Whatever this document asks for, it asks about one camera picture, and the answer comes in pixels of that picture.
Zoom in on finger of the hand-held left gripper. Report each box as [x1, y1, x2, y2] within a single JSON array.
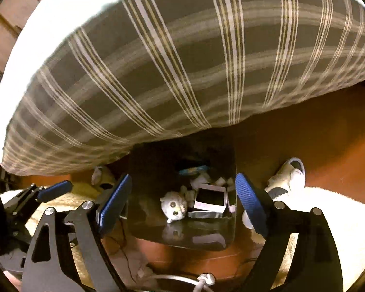
[[33, 180, 73, 203], [2, 183, 46, 219]]

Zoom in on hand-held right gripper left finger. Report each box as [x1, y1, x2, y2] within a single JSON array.
[[21, 174, 133, 292]]

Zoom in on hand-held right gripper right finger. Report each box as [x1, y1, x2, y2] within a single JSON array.
[[235, 173, 344, 292]]

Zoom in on black bin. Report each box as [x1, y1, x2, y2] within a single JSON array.
[[126, 143, 238, 251]]

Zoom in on pink box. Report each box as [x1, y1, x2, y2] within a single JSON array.
[[187, 183, 227, 219]]

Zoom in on grey plush toy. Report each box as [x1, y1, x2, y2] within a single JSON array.
[[160, 190, 187, 224]]

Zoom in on blue wipes packet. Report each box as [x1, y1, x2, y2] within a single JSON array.
[[179, 166, 210, 176]]

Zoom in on white slipper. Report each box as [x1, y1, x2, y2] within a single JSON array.
[[266, 157, 306, 201]]

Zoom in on yellow fluffy rug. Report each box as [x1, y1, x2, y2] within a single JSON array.
[[0, 182, 365, 292]]

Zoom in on plaid-covered bed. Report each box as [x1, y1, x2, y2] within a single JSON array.
[[1, 0, 365, 177]]

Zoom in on wooden wardrobe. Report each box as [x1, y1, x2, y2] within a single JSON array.
[[0, 0, 45, 76]]

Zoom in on white cable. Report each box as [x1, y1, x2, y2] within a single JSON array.
[[140, 272, 216, 292]]

